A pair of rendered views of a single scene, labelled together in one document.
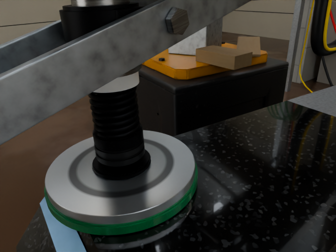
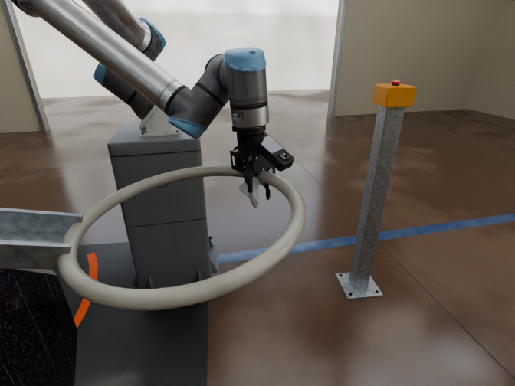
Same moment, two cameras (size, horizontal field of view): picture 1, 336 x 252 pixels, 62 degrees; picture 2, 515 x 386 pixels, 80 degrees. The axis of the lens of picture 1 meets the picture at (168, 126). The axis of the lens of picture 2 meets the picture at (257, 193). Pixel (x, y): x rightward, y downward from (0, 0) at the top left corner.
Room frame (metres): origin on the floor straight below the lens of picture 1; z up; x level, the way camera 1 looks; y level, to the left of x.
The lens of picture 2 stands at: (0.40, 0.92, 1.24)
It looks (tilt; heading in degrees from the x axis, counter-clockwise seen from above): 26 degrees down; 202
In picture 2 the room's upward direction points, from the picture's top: straight up
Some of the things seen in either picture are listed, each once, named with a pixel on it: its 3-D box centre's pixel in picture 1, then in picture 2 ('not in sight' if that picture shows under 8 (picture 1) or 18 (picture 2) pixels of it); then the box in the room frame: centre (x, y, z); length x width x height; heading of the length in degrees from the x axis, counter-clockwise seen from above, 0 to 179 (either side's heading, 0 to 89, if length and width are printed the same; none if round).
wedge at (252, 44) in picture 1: (248, 46); not in sight; (1.28, -0.37, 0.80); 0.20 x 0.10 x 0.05; 165
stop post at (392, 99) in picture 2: not in sight; (373, 200); (-1.05, 0.94, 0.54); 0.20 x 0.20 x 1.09; 29
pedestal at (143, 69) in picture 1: (194, 128); not in sight; (1.34, -0.14, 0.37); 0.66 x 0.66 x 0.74; 29
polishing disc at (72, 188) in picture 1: (122, 166); not in sight; (0.35, 0.07, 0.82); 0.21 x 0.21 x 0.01
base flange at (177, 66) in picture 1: (195, 54); not in sight; (1.34, -0.14, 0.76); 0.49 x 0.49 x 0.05; 29
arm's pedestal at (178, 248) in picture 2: not in sight; (168, 204); (-0.81, -0.11, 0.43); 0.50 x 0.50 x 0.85; 35
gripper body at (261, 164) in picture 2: not in sight; (250, 148); (-0.29, 0.62, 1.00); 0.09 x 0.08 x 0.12; 69
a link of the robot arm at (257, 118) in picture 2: not in sight; (249, 116); (-0.28, 0.62, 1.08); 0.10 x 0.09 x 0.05; 159
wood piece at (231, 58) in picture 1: (222, 56); not in sight; (1.09, -0.22, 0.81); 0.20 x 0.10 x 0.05; 37
